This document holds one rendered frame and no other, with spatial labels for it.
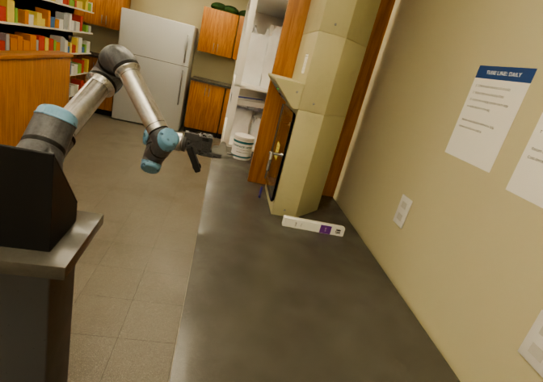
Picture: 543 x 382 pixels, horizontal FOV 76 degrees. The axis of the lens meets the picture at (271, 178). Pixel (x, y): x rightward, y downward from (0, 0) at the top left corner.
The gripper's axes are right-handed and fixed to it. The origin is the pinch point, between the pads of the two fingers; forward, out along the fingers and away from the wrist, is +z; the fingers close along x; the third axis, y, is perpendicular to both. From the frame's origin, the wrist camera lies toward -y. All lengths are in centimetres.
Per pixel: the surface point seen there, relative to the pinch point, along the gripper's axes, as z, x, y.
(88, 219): -43, -34, -20
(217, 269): 1, -52, -21
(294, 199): 31.0, -4.9, -11.9
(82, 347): -54, 2, -114
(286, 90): 16.2, -4.8, 32.5
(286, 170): 24.3, -4.9, 0.1
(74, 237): -42, -46, -20
